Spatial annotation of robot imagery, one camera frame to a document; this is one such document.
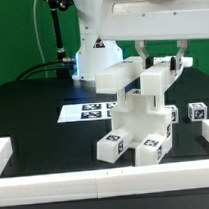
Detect white tagged cube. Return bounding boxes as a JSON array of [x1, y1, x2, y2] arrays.
[[188, 102, 208, 121], [165, 104, 179, 123]]

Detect white U-shaped fence wall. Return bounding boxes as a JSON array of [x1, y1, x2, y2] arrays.
[[0, 118, 209, 209]]

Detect black cables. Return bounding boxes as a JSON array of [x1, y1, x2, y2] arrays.
[[12, 55, 78, 82]]

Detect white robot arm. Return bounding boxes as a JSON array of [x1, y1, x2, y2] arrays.
[[73, 0, 209, 82]]

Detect white chair seat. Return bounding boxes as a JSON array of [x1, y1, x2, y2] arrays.
[[111, 89, 173, 154]]

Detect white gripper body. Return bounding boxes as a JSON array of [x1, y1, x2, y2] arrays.
[[95, 0, 209, 41]]

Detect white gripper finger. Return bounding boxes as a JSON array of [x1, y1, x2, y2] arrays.
[[135, 40, 154, 69], [170, 39, 188, 70]]

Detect white chair back frame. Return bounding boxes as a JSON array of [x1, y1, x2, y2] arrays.
[[95, 56, 193, 96]]

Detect white cable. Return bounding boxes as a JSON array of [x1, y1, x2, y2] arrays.
[[31, 0, 49, 80]]

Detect white tagged base sheet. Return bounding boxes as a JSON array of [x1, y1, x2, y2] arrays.
[[57, 102, 116, 123]]

